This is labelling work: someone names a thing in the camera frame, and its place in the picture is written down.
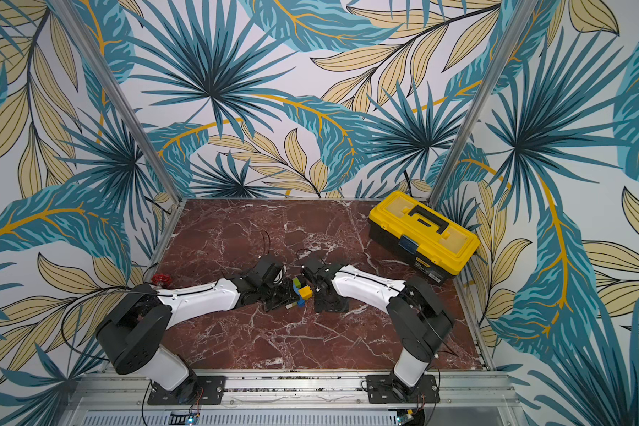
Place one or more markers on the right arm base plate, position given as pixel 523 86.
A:
pixel 388 389

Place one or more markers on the red emergency stop button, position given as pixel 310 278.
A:
pixel 162 280

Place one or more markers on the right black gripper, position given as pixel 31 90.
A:
pixel 319 290

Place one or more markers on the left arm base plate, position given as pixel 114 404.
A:
pixel 196 390

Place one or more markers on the yellow lego brick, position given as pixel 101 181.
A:
pixel 305 293

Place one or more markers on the aluminium front rail frame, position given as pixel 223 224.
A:
pixel 307 397

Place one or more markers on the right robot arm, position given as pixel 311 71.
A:
pixel 418 315

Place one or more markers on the yellow black toolbox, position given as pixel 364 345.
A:
pixel 421 237

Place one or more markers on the long light blue lego brick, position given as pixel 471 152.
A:
pixel 300 300

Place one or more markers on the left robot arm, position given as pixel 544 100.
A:
pixel 131 334

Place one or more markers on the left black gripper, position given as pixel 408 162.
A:
pixel 289 296

